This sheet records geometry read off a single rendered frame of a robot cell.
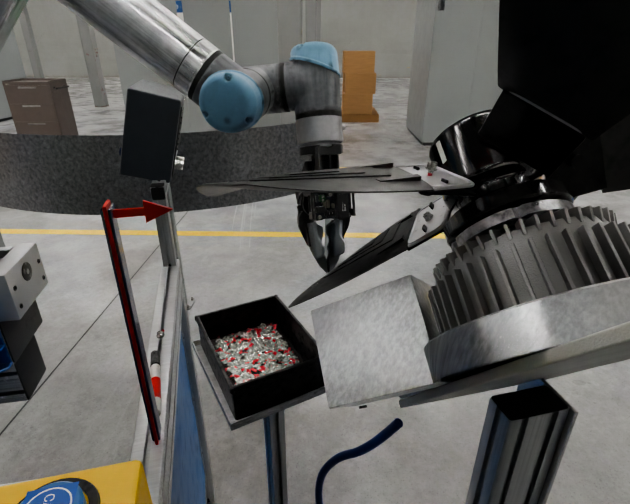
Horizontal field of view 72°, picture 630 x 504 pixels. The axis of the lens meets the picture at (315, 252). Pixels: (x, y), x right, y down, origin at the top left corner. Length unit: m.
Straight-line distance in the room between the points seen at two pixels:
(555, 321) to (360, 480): 1.33
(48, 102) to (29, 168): 4.64
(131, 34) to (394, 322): 0.48
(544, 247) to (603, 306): 0.08
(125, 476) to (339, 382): 0.30
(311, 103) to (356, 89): 7.85
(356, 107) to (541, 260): 8.21
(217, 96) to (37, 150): 2.00
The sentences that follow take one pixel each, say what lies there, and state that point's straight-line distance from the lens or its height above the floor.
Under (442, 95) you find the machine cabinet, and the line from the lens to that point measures 6.61.
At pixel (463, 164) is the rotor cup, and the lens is 0.54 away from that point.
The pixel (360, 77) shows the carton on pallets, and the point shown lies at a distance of 8.53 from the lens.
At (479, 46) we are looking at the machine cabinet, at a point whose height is 1.31.
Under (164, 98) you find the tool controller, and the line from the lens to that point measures 1.03.
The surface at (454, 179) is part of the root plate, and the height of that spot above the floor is 1.20.
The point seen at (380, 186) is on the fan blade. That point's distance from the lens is 0.43.
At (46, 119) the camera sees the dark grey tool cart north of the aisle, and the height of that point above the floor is 0.40.
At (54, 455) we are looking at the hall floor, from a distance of 1.96.
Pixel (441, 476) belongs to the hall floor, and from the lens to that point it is 1.72.
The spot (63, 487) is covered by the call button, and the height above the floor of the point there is 1.08.
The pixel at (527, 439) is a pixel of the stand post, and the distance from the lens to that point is 0.68.
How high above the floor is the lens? 1.34
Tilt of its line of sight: 26 degrees down
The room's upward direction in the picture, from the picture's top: straight up
